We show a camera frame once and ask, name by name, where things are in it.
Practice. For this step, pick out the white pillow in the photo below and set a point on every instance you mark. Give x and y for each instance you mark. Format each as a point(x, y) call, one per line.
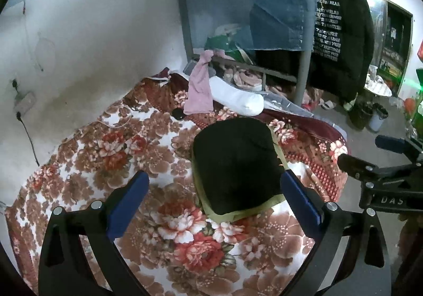
point(241, 101)

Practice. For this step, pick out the dark green cloth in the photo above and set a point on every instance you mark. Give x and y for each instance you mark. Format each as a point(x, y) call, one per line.
point(221, 43)

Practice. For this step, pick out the white power strip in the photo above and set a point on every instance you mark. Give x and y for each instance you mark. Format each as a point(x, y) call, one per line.
point(24, 101)

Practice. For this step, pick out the clear plastic sheet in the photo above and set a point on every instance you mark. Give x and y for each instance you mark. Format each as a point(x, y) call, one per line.
point(287, 104)

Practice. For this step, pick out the person's right forearm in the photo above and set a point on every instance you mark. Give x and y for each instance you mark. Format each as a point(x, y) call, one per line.
point(408, 243)

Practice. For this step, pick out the black hoodie orange print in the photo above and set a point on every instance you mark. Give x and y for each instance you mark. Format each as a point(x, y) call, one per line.
point(238, 164)

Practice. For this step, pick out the green folded cloth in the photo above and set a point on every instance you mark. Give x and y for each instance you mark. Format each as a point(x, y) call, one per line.
point(231, 216)

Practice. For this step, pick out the wall socket with plug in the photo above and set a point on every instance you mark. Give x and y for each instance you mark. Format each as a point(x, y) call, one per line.
point(14, 84)

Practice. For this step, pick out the black jacket white print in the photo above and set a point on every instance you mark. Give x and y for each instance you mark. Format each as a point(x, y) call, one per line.
point(353, 51)

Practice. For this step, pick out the dark waste bin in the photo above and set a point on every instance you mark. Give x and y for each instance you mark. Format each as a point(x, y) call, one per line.
point(360, 116)

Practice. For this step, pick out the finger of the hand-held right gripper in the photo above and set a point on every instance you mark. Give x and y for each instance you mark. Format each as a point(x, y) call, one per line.
point(396, 145)
point(357, 167)

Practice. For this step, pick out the white bucket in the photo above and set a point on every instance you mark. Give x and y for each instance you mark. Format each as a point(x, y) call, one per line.
point(378, 119)

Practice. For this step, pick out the white slipper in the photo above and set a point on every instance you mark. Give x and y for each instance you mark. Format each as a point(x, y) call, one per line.
point(327, 105)

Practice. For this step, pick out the glass window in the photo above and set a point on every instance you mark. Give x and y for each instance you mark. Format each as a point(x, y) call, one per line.
point(396, 28)

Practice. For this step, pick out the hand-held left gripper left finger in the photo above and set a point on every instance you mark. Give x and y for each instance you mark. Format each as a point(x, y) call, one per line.
point(129, 206)

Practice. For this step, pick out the pink floral bedding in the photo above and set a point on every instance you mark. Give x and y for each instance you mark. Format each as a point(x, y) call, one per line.
point(244, 79)

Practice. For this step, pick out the floral blanket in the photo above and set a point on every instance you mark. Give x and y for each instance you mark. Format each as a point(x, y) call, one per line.
point(132, 137)

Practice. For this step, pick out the pink cloth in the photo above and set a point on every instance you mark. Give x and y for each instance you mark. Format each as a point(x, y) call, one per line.
point(200, 91)

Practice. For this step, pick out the metal clothes rack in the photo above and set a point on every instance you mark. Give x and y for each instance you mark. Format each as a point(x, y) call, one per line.
point(305, 68)

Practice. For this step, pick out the blue denim garment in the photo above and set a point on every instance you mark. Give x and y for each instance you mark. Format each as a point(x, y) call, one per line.
point(281, 18)

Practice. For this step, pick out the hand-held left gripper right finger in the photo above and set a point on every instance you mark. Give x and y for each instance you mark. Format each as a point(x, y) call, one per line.
point(302, 203)

